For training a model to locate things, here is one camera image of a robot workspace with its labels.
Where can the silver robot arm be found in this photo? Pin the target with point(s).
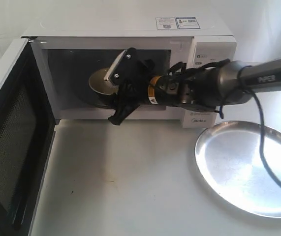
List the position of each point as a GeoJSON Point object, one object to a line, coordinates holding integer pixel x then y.
{"type": "Point", "coordinates": [207, 88]}

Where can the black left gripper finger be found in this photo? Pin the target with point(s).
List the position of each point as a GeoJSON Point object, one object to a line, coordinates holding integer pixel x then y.
{"type": "Point", "coordinates": [125, 66]}

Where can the white microwave oven body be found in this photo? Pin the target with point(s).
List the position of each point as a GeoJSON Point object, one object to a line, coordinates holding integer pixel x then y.
{"type": "Point", "coordinates": [67, 48]}

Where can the small metal bowl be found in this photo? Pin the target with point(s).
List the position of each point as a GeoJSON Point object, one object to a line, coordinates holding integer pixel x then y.
{"type": "Point", "coordinates": [99, 85]}

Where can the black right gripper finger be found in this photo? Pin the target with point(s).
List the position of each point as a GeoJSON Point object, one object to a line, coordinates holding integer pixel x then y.
{"type": "Point", "coordinates": [129, 97]}

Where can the round stainless steel plate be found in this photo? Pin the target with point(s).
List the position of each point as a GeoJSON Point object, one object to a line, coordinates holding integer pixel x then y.
{"type": "Point", "coordinates": [227, 156]}

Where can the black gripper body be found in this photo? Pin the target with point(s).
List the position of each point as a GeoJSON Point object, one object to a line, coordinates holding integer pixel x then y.
{"type": "Point", "coordinates": [150, 88]}

